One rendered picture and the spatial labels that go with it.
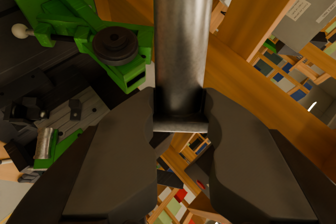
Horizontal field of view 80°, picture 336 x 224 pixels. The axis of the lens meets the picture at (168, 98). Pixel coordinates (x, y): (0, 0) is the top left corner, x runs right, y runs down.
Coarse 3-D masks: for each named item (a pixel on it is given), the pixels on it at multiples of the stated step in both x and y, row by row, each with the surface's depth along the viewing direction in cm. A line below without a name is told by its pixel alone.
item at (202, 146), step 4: (196, 132) 912; (200, 132) 933; (196, 136) 913; (200, 136) 906; (192, 140) 903; (200, 140) 942; (204, 140) 895; (208, 140) 906; (188, 144) 894; (200, 144) 887; (204, 144) 898; (196, 148) 879; (200, 148) 889; (180, 152) 879; (196, 152) 880; (184, 156) 863; (188, 160) 857
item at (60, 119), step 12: (84, 96) 60; (96, 96) 61; (60, 108) 57; (84, 108) 59; (96, 108) 60; (108, 108) 62; (36, 120) 55; (48, 120) 56; (60, 120) 57; (84, 120) 59; (96, 120) 60; (60, 132) 56; (72, 132) 57
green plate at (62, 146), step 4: (80, 128) 56; (76, 132) 55; (80, 132) 56; (68, 136) 55; (72, 136) 55; (76, 136) 55; (64, 140) 54; (68, 140) 54; (72, 140) 55; (56, 144) 53; (60, 144) 54; (64, 144) 54; (68, 144) 54; (56, 148) 53; (60, 148) 53; (64, 148) 54; (56, 152) 53; (60, 152) 53; (56, 156) 53
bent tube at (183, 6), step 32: (160, 0) 9; (192, 0) 9; (160, 32) 10; (192, 32) 10; (160, 64) 11; (192, 64) 11; (160, 96) 12; (192, 96) 12; (160, 128) 12; (192, 128) 12
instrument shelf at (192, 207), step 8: (328, 160) 35; (320, 168) 35; (328, 168) 33; (328, 176) 31; (200, 192) 103; (200, 200) 89; (208, 200) 78; (192, 208) 89; (200, 208) 78; (208, 208) 69; (208, 216) 71; (216, 216) 61
